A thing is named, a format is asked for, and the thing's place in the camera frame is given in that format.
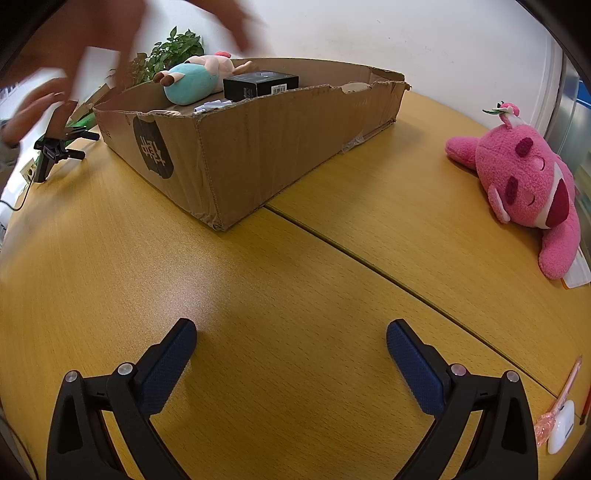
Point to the pink plush bear toy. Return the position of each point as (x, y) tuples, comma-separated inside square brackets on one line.
[(521, 184)]

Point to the glass door with blue sign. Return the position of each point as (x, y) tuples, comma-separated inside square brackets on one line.
[(577, 92)]

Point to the green potted plant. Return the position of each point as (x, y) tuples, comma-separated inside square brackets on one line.
[(175, 50)]

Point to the wooden desktop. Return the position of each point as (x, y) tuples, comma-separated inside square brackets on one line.
[(277, 300)]

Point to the white earbuds case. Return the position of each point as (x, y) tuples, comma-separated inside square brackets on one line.
[(561, 429)]

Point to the black product box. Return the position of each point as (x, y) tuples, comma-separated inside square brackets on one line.
[(258, 85)]

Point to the brown cardboard box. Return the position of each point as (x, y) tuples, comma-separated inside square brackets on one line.
[(207, 161)]

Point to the small white packet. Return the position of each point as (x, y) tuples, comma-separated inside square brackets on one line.
[(210, 107)]

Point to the green plastic object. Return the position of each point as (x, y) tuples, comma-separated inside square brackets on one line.
[(83, 122)]

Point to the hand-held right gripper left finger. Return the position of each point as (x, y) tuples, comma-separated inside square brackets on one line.
[(166, 364)]

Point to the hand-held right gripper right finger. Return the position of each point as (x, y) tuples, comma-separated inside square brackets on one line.
[(415, 369)]

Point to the pink pen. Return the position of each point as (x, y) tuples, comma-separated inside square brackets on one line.
[(547, 420)]

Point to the person's left hand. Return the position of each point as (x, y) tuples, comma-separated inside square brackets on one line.
[(92, 32)]

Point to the white paper card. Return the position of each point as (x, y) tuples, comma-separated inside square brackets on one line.
[(577, 277)]

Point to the teal and pink plush toy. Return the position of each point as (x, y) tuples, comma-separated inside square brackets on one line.
[(194, 83)]

